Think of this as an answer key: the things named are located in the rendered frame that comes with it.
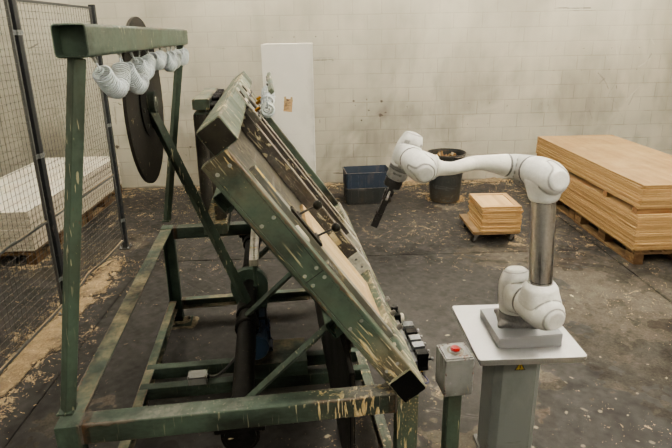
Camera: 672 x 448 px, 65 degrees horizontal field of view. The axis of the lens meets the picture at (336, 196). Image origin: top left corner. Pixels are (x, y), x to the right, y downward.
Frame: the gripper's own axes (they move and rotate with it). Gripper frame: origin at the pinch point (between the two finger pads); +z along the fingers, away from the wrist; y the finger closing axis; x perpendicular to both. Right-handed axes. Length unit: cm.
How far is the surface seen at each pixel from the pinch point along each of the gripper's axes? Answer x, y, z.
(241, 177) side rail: -50, 57, -15
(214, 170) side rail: -59, 59, -14
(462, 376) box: 54, 33, 35
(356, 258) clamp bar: 1, -46, 41
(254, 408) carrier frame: -17, 55, 71
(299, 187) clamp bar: -41, -37, 13
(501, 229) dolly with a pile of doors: 142, -328, 71
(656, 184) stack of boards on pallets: 237, -290, -35
